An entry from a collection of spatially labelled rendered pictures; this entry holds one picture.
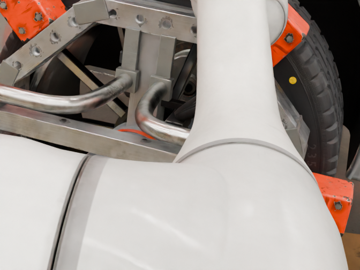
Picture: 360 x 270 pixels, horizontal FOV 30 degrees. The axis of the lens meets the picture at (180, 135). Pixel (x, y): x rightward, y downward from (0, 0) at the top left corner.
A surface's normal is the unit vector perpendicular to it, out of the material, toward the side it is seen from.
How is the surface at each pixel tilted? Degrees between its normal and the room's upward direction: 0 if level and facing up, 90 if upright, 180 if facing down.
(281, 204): 12
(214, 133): 28
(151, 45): 90
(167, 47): 90
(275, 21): 90
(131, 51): 90
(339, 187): 0
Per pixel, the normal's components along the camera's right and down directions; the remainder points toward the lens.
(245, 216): 0.06, -0.88
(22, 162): 0.29, -0.84
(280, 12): 0.43, 0.46
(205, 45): -0.76, -0.32
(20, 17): -0.27, 0.35
